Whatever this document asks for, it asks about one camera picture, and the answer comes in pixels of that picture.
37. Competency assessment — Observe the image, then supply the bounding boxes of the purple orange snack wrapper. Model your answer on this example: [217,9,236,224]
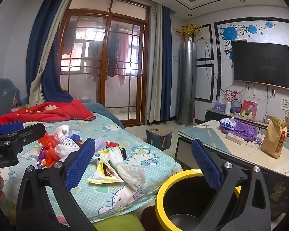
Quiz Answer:
[37,149,47,170]

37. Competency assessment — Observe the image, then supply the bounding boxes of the brown paper bag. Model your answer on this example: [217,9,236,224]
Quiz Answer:
[260,117,288,159]

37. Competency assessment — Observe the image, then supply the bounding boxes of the black bin yellow rim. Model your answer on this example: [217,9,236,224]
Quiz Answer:
[155,169,242,231]

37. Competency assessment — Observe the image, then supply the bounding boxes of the grey tower air conditioner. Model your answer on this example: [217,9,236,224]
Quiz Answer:
[177,41,198,126]

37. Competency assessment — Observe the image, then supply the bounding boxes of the black wall television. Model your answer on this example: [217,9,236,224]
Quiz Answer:
[231,41,289,89]

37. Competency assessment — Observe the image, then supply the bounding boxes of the teal cat print bedsheet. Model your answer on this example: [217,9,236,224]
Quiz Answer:
[0,112,183,224]

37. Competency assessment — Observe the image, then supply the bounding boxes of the blue storage stool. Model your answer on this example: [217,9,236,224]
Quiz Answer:
[146,125,173,151]

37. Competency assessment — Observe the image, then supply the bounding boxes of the round black frame ornament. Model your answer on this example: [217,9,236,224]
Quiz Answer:
[232,99,243,115]

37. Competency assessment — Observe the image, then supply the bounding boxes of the wooden glass sliding door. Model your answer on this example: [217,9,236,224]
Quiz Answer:
[56,0,151,127]

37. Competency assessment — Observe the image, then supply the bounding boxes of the colourful framed picture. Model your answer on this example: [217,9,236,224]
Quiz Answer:
[240,100,258,119]

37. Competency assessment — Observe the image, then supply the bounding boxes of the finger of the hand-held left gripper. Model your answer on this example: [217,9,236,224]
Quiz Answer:
[0,121,24,136]
[0,123,46,150]

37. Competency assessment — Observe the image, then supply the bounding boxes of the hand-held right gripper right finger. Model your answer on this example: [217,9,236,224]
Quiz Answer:
[191,138,273,231]

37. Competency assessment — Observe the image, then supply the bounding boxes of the beige curtain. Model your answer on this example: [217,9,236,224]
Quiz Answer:
[147,5,163,126]
[29,0,74,105]

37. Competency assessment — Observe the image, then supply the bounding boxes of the white printed wrapper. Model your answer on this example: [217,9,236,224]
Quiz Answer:
[54,125,71,140]

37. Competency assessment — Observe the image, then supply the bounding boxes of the green cushion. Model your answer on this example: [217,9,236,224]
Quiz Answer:
[91,213,145,231]

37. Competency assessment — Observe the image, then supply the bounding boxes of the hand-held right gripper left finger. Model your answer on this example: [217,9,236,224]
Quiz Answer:
[16,138,98,231]

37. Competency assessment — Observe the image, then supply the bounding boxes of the white power strip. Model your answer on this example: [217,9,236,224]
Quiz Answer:
[225,133,244,145]

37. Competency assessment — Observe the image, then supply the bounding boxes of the black television cabinet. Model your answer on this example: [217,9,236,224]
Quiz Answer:
[204,109,289,142]

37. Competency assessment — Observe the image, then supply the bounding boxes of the red flower print blanket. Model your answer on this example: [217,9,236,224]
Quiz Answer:
[0,100,97,126]

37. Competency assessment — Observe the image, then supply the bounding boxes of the pale clear plastic bag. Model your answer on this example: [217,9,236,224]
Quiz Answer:
[94,137,106,159]

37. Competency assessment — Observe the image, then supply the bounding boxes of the white pleated paper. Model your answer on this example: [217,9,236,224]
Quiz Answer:
[108,148,147,190]

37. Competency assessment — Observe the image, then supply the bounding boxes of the yellow white wrapper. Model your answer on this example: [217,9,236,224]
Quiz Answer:
[87,149,126,184]

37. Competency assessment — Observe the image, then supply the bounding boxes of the white dotted plastic bag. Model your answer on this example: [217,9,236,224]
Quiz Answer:
[55,136,83,160]

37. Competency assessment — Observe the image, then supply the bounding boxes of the red plastic bag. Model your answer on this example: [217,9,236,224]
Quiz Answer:
[37,133,60,167]

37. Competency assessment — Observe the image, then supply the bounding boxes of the blue flower wall decal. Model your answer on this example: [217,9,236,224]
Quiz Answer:
[220,20,289,89]

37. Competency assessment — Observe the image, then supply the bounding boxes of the dark heart print cover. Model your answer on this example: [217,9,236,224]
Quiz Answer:
[0,77,21,121]

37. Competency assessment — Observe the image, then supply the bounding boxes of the white blue tissue pack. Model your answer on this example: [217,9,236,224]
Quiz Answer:
[219,117,237,129]

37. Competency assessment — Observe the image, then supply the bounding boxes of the dark blue mattress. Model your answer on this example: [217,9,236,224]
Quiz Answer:
[83,102,126,129]

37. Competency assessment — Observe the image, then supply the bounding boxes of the dark blue curtain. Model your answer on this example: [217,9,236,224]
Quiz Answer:
[26,0,75,104]
[160,5,177,123]

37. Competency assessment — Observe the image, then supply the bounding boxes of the marble top coffee table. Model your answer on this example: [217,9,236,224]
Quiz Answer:
[174,119,289,219]

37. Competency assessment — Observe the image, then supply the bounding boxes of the row of hanging laundry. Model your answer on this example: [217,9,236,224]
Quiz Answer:
[87,24,135,87]

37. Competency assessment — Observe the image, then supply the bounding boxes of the yellow artificial flowers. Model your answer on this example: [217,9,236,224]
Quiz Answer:
[172,23,203,39]

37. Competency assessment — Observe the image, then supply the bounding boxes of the purple bag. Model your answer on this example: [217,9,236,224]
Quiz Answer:
[221,121,261,141]

